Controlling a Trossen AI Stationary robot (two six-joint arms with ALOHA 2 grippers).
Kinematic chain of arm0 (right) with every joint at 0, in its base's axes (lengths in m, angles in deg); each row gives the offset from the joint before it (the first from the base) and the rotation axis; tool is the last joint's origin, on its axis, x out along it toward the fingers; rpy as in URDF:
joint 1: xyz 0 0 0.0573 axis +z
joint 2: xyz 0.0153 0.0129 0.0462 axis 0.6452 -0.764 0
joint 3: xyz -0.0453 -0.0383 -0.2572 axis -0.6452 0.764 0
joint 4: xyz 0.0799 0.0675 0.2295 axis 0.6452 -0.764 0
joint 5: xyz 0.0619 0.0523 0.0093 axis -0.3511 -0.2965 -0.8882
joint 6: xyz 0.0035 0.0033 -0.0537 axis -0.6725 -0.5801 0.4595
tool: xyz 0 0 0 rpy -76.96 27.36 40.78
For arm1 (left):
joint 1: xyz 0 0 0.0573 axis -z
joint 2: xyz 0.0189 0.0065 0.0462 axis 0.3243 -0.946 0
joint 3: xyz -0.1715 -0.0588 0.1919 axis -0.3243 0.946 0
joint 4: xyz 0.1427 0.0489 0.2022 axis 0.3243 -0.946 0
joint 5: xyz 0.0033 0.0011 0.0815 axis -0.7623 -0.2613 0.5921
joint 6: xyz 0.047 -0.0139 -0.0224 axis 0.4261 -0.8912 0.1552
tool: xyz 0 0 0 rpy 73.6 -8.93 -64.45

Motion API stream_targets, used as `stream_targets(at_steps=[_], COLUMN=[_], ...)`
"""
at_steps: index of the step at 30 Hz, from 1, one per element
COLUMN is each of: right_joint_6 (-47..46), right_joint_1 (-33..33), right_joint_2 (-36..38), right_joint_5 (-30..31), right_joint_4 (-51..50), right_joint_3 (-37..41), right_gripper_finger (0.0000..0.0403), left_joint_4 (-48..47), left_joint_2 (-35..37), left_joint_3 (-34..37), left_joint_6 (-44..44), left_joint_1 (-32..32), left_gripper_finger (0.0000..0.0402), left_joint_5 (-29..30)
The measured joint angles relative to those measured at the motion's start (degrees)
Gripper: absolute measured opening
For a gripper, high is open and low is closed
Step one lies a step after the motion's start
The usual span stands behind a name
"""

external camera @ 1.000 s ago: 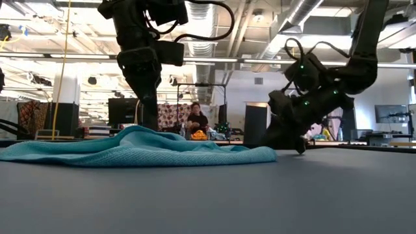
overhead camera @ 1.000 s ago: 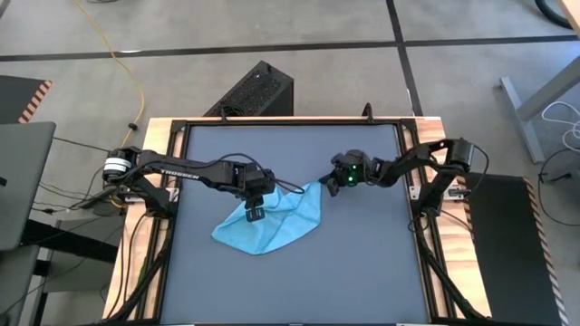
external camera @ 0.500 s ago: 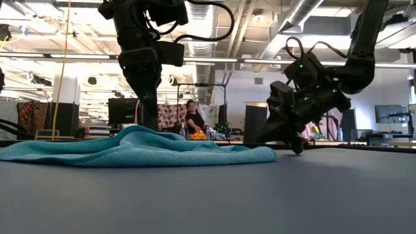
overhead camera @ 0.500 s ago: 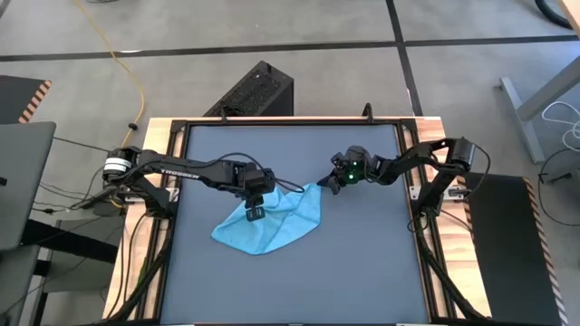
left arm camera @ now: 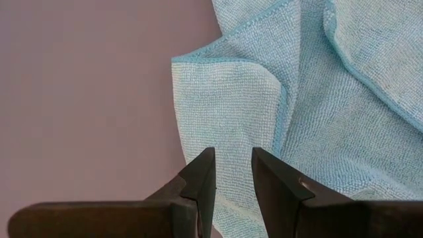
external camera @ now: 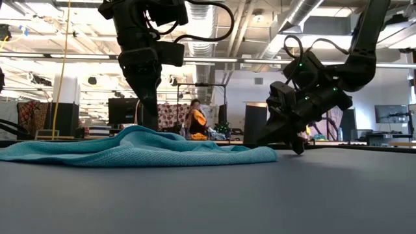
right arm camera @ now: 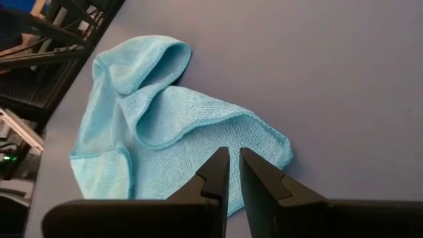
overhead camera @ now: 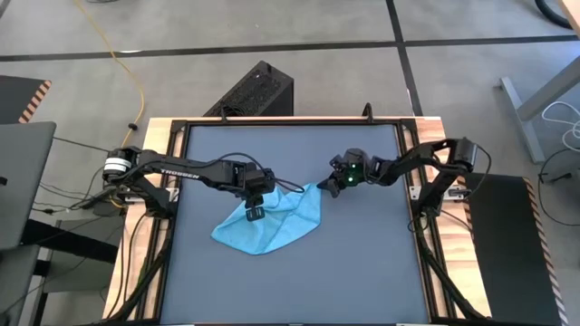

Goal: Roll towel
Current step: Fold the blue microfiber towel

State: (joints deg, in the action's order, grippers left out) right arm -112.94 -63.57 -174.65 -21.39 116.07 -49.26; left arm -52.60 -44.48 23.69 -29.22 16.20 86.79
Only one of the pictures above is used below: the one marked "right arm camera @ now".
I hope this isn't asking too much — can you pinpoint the silver metal bar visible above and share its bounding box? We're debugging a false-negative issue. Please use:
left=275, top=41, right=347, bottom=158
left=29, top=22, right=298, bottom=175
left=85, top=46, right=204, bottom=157
left=0, top=108, right=45, bottom=155

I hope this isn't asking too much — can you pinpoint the device with green light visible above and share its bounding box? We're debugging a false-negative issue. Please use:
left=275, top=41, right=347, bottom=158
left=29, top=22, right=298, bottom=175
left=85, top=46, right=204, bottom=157
left=0, top=141, right=20, bottom=166

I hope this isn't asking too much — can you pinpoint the black table frame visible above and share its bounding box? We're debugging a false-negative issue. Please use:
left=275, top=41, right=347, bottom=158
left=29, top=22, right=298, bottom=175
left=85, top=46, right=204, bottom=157
left=0, top=0, right=126, bottom=133

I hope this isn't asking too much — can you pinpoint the person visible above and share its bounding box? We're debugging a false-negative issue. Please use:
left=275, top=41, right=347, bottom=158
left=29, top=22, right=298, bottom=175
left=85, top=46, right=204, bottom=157
left=0, top=0, right=50, bottom=17

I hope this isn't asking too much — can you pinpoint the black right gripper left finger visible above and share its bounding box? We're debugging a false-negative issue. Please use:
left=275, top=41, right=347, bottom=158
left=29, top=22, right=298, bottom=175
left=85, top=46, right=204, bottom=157
left=41, top=147, right=231, bottom=238

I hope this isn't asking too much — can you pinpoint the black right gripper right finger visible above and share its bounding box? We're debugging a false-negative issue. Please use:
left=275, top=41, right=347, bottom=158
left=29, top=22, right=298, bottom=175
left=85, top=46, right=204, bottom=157
left=240, top=147, right=423, bottom=238

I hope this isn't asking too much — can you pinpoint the light blue microfiber towel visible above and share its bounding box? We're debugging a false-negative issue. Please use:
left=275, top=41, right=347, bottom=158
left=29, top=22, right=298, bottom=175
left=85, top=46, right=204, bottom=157
left=69, top=34, right=294, bottom=218

